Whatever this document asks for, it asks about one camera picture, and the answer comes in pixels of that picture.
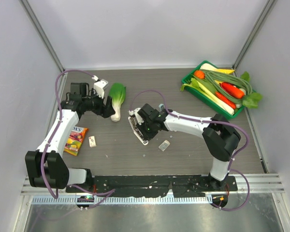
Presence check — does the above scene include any white radish toy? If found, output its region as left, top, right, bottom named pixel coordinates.
left=200, top=63, right=218, bottom=71

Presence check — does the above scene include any green bok choy toy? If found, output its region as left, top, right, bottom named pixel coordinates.
left=109, top=83, right=126, bottom=122

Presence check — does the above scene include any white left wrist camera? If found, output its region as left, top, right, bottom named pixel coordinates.
left=92, top=75, right=109, bottom=99

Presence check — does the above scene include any colourful snack packet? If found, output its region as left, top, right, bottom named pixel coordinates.
left=64, top=126, right=88, bottom=156

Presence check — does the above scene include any perforated cable duct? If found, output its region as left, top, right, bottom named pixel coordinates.
left=31, top=194, right=212, bottom=205

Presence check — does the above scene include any white stapler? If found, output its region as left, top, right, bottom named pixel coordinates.
left=128, top=116, right=148, bottom=145

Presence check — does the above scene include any staples box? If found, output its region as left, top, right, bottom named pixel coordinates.
left=88, top=136, right=97, bottom=147

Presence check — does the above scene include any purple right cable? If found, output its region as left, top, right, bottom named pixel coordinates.
left=130, top=90, right=251, bottom=212

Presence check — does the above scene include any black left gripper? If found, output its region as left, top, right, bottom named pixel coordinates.
left=82, top=88, right=115, bottom=118

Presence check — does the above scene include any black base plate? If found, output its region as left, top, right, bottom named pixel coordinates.
left=80, top=174, right=238, bottom=198

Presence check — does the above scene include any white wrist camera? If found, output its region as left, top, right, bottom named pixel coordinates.
left=129, top=107, right=143, bottom=124
left=92, top=75, right=109, bottom=99

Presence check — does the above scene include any pale green leek toy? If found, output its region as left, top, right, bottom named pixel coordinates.
left=180, top=78, right=235, bottom=115

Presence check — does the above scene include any yellow corn toy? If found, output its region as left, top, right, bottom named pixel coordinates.
left=214, top=69, right=235, bottom=74

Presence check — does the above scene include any red chili pepper toy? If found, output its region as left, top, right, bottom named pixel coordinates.
left=215, top=91, right=236, bottom=110

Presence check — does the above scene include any green lettuce leaf toy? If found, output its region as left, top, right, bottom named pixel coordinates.
left=240, top=71, right=263, bottom=108

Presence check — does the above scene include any green long beans bundle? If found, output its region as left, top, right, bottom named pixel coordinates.
left=201, top=70, right=246, bottom=105

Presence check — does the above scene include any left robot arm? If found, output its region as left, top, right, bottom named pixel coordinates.
left=25, top=79, right=115, bottom=193

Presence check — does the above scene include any orange carrot toy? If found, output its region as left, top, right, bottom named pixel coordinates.
left=220, top=82, right=245, bottom=99

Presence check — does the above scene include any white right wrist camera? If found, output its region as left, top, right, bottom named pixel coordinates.
left=129, top=107, right=143, bottom=124

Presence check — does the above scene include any orange pumpkin toy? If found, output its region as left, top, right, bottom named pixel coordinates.
left=193, top=70, right=205, bottom=79

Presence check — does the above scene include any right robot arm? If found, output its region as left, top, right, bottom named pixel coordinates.
left=129, top=103, right=241, bottom=191

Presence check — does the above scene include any staples tray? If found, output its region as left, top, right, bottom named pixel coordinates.
left=159, top=140, right=170, bottom=151

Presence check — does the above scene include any green plastic tray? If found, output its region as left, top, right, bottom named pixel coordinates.
left=181, top=60, right=256, bottom=120

